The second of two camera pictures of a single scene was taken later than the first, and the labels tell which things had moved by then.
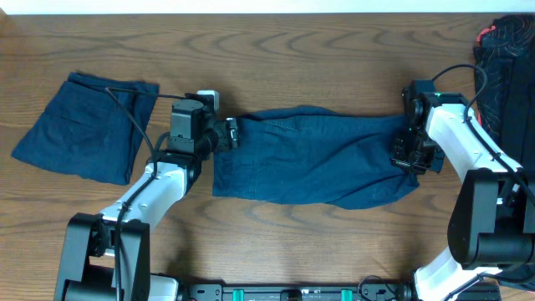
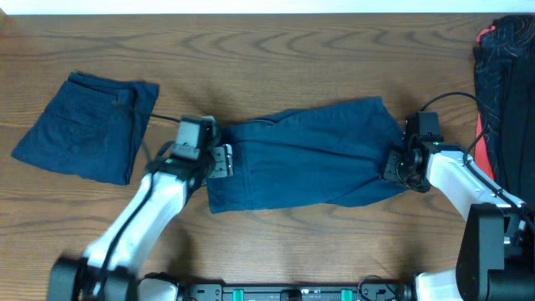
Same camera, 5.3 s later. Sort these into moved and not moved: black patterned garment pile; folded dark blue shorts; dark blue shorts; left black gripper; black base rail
Moved: dark blue shorts; left black gripper
Not moved: black patterned garment pile; folded dark blue shorts; black base rail
